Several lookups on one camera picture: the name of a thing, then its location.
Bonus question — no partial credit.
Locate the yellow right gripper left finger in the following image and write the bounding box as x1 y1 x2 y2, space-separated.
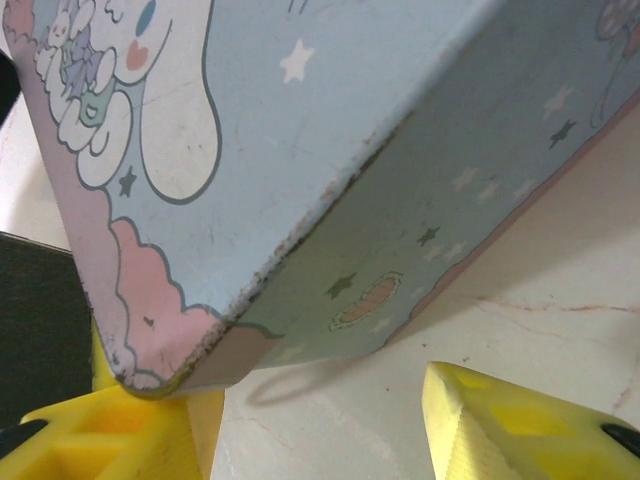
19 314 227 480

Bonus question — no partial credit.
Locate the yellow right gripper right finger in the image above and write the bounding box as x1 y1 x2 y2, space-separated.
422 360 640 480

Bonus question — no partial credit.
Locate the cartoon print tin box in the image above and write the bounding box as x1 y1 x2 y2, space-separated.
1 0 640 402

